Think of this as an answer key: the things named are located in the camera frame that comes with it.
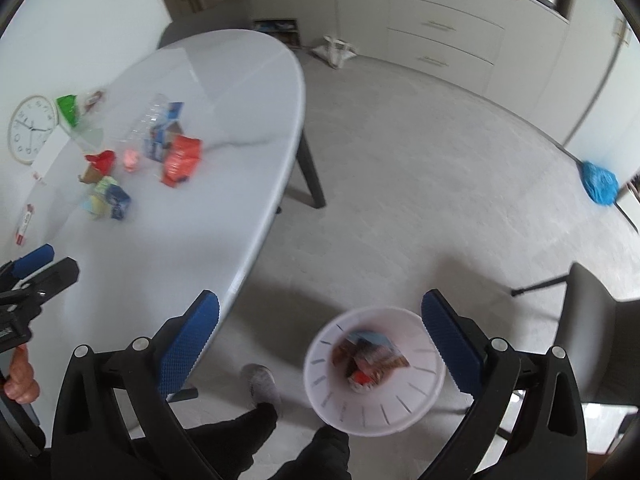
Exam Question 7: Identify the blue white milk carton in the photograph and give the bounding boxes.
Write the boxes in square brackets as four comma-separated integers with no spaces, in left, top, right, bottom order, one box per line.
[143,102,184,162]

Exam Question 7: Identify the red snack wrapper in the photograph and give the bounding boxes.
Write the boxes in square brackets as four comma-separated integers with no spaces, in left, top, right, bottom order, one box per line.
[160,134,202,188]

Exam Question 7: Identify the clear plastic bottle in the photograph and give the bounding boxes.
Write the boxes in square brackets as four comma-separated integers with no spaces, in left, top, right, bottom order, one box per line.
[118,93,169,151]

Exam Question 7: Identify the white slotted trash bin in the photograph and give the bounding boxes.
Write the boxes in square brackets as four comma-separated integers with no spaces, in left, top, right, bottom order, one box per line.
[302,304,447,437]

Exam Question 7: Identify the person's left hand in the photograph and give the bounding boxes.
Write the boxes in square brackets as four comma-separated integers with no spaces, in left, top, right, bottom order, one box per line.
[3,344,40,404]

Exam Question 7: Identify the person's left grey shoe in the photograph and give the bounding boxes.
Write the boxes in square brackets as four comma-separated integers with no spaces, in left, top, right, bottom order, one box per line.
[241,363,282,416]

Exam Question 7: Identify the person's black trouser legs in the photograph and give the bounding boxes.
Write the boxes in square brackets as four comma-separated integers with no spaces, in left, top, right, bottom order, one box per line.
[186,402,352,479]

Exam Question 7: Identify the pink crumpled paper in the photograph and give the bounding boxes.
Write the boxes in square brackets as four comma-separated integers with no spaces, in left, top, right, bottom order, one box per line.
[122,148,140,172]

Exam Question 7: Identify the grey chair near bin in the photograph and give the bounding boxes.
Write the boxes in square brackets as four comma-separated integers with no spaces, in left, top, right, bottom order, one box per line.
[508,261,640,411]

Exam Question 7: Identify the white oval table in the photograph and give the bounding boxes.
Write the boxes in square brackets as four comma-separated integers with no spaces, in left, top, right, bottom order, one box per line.
[0,28,307,430]

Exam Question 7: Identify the green plastic bag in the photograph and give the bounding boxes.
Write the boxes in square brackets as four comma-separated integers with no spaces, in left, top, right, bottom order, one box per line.
[56,94,80,129]

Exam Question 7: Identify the blue plastic bag on floor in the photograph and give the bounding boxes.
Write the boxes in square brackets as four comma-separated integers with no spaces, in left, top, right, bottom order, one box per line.
[579,162,620,206]

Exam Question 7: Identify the grey chair behind table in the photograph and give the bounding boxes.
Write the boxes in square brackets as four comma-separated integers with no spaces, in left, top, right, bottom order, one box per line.
[157,0,253,49]

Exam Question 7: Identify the white tote bag on floor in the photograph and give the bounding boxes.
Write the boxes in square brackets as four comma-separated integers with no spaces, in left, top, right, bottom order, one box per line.
[311,36,357,70]

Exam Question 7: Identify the white drawer cabinet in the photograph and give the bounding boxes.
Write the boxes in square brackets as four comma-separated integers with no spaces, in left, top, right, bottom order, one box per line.
[337,0,568,114]

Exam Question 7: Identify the white round wall clock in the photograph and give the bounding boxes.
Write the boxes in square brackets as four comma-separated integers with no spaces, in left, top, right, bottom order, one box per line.
[8,94,58,166]

